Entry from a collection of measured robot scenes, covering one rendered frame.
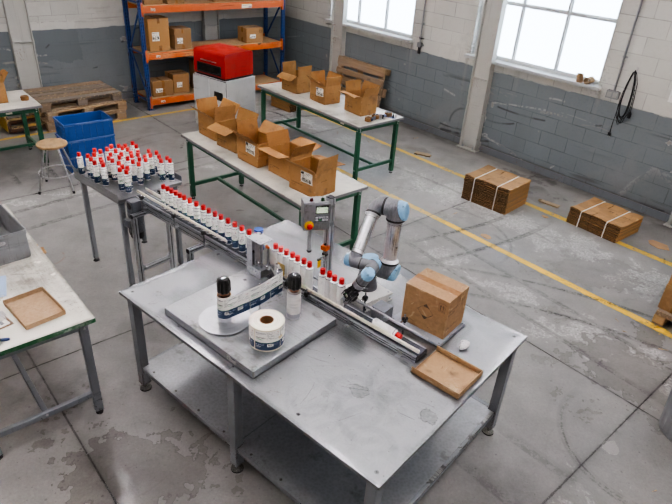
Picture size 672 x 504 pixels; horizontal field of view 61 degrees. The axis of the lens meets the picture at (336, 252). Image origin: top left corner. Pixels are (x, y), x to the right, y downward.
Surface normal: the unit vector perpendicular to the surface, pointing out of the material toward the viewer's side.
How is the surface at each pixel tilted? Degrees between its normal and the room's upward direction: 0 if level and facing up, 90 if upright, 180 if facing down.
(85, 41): 90
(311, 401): 0
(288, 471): 1
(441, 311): 90
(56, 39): 90
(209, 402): 1
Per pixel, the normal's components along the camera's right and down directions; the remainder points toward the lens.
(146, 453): 0.06, -0.86
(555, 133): -0.76, 0.29
